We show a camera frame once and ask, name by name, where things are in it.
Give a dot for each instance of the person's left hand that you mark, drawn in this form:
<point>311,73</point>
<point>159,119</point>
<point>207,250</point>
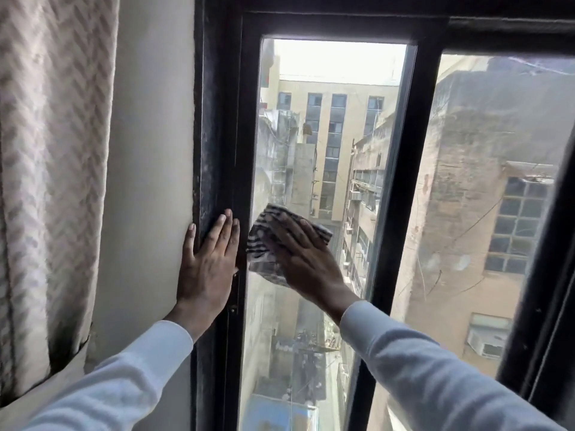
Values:
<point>204,276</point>

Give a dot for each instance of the person's right hand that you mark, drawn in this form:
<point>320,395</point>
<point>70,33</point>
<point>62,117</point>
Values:
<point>310,269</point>

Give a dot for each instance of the person's right little finger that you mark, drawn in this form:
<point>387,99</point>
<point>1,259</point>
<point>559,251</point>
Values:
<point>311,233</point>

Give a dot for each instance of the person's left little finger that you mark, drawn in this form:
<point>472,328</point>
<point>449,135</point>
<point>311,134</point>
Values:
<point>191,242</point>

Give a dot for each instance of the person's right thumb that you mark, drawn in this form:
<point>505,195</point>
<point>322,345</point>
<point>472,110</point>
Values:
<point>271,263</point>

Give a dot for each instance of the person's left middle finger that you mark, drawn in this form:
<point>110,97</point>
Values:
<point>226,233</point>

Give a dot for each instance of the black and white striped cloth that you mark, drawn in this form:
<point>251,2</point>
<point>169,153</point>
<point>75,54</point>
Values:
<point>260,246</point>

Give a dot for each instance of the person's left forearm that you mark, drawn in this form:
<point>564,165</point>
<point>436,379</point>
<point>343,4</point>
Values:
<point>130,381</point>

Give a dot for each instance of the person's right forearm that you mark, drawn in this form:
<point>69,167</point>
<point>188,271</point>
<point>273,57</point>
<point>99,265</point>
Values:
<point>431,377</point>

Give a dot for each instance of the tan multi-storey building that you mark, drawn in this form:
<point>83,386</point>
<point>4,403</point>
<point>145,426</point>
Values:
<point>346,130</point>

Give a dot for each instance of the black sliding window sash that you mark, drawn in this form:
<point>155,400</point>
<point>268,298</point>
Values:
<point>406,175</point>
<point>548,264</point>

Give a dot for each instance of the blue rooftop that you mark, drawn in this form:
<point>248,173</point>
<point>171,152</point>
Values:
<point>281,412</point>

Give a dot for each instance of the beige chevron patterned curtain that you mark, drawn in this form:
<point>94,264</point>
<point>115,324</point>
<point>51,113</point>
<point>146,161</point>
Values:
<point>49,175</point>

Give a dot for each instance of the brown weathered building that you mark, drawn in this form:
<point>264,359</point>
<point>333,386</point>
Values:
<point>467,183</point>

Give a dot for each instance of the white window air conditioner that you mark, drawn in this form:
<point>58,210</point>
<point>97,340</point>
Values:
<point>488,342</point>

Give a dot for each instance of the black outer window frame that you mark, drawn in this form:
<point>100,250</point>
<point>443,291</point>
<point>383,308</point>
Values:
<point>211,130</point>

